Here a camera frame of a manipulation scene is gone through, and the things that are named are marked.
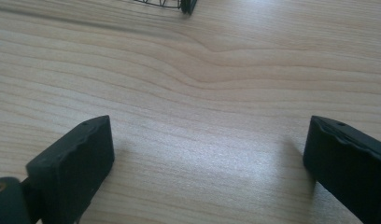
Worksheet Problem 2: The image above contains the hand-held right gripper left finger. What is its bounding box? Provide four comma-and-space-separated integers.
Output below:
21, 115, 116, 224

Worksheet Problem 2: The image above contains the black wire rack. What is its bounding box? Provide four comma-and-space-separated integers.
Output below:
129, 0, 199, 15

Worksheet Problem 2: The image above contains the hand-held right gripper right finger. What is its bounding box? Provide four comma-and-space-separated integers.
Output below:
303, 115, 381, 224

